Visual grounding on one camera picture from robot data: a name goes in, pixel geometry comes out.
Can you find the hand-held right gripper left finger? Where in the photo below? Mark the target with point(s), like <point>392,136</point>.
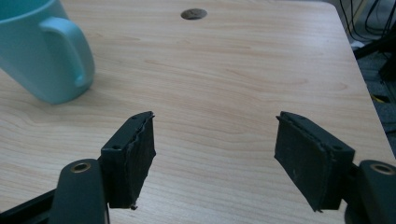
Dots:
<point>129,161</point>

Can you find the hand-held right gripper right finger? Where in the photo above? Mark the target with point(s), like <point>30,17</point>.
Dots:
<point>306,158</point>

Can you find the light blue mug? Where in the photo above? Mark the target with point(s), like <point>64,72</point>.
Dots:
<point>34,53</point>

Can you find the black metal stand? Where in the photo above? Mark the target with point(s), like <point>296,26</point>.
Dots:
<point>378,49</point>

